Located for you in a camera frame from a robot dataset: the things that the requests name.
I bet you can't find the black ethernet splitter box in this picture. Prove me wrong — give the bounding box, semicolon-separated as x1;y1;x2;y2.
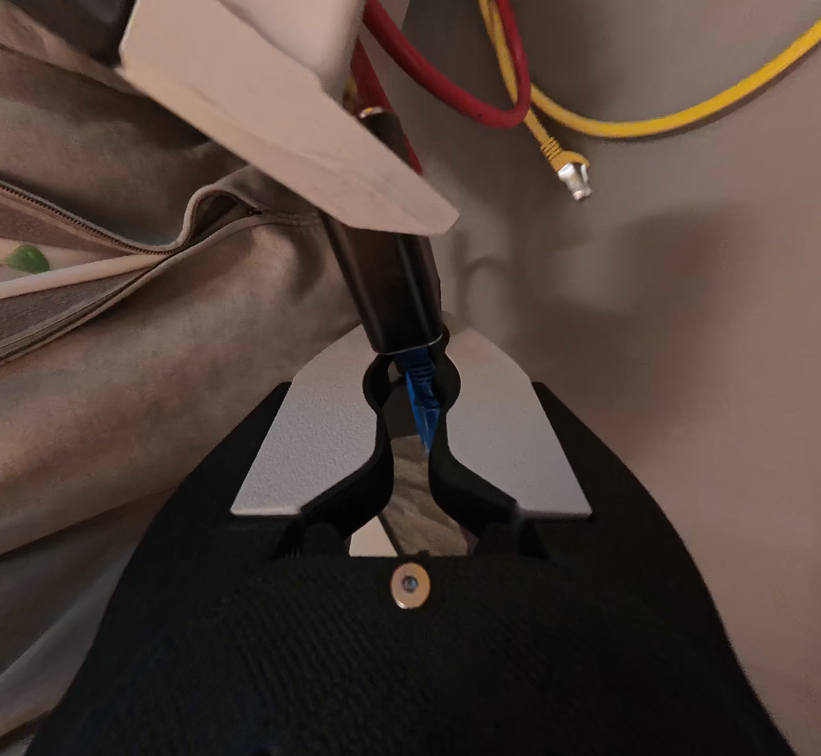
319;107;448;356

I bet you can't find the green pendant necklace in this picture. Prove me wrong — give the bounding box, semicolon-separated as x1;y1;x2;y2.
5;245;51;275

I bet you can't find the blue ethernet cable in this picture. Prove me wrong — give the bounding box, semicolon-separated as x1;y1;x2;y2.
393;346;445;454

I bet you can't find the red ethernet cable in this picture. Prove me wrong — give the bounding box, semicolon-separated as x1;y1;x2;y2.
349;0;533;176

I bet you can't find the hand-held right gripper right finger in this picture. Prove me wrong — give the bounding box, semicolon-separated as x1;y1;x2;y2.
431;327;592;542

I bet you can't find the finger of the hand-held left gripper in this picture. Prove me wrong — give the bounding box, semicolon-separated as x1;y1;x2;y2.
117;0;461;238

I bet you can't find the person's grey sweater torso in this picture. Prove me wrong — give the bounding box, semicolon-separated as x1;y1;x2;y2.
0;0;363;756

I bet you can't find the yellow cable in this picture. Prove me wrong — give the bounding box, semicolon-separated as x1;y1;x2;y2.
467;0;821;203

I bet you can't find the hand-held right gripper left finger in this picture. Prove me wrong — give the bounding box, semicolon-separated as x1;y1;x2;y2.
230;323;395;542

